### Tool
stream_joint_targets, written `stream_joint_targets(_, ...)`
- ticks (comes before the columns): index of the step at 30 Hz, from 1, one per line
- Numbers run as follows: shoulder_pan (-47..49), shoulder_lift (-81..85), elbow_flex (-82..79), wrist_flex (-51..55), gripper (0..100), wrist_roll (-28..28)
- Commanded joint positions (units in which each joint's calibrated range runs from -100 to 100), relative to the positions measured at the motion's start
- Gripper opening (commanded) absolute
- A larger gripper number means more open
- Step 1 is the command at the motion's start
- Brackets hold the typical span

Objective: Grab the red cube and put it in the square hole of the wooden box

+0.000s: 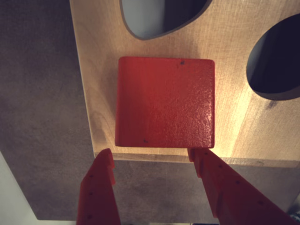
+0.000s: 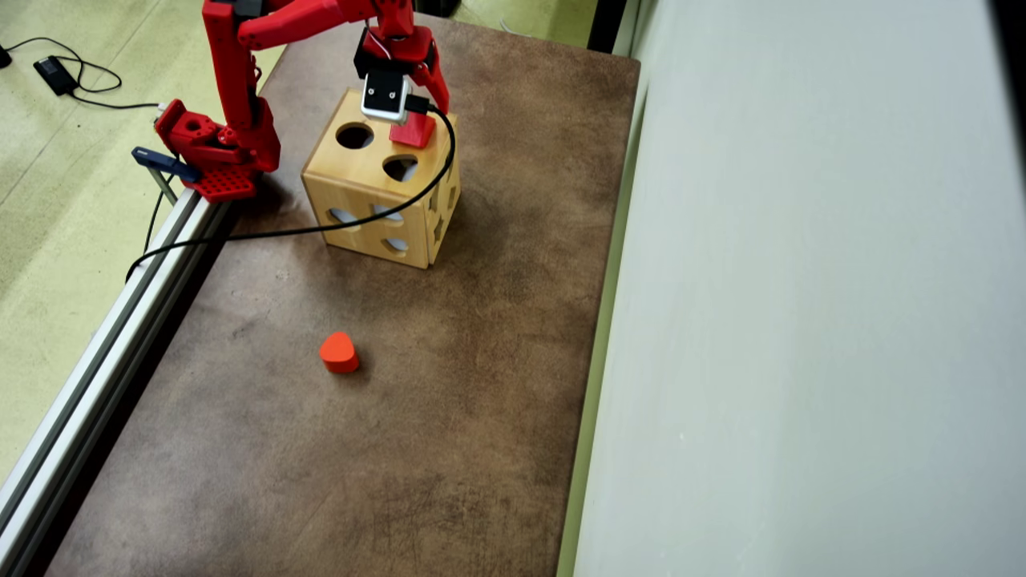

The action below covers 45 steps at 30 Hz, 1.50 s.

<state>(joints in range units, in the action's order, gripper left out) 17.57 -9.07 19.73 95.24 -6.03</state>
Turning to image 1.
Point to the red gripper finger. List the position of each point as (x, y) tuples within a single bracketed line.
[(234, 199), (96, 197)]

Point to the red wooden cube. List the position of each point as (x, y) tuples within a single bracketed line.
[(164, 103)]

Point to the wooden shape sorter box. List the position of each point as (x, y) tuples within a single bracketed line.
[(234, 131)]

